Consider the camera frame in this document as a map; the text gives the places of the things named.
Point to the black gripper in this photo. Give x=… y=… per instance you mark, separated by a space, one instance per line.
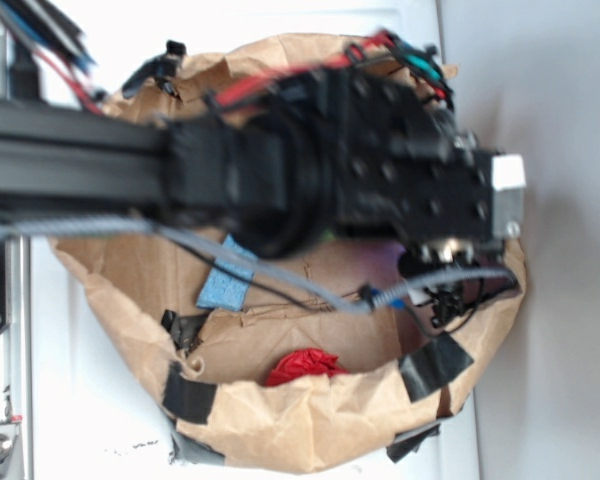
x=405 y=171

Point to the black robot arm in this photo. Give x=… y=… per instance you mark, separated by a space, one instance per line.
x=331 y=151

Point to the blue sponge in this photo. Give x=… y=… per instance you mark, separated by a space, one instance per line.
x=225 y=287

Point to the red crumpled paper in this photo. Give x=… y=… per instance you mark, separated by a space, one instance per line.
x=304 y=362

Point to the brown paper bag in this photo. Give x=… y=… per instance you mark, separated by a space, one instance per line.
x=399 y=379

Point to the aluminium frame rail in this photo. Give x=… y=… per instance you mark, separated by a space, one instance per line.
x=16 y=451

